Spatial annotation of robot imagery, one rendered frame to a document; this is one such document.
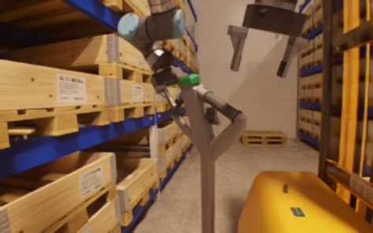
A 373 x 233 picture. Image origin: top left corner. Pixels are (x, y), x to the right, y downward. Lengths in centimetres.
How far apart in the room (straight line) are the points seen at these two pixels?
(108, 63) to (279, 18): 132
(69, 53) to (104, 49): 34
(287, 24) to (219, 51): 601
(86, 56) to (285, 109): 586
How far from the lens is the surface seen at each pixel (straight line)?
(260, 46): 659
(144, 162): 243
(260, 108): 640
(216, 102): 54
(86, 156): 163
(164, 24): 67
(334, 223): 90
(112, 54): 157
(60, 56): 191
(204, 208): 79
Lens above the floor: 135
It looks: 6 degrees down
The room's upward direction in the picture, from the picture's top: 2 degrees counter-clockwise
